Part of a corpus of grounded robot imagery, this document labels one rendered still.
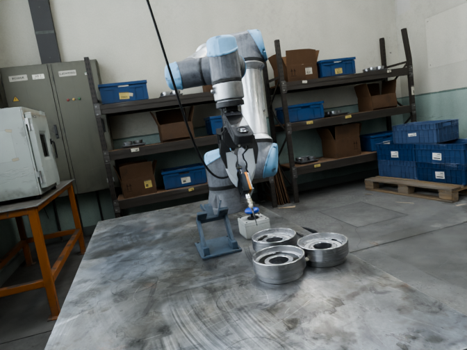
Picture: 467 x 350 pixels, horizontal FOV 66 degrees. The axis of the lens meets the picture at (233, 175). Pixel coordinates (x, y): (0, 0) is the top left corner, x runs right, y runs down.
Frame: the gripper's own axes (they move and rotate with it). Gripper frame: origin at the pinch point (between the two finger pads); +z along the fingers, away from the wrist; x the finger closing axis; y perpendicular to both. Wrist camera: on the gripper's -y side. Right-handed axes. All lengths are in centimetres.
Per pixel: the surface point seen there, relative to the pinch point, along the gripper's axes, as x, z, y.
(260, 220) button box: -4.1, 12.1, 4.0
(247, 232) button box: 0.1, 14.7, 3.9
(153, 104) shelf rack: 3, -47, 327
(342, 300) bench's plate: -4.5, 16.5, -35.8
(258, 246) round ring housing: 1.6, 13.5, -10.8
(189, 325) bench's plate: 20.5, 16.5, -30.7
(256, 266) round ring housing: 5.6, 13.2, -22.1
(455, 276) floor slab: -146, 97, 85
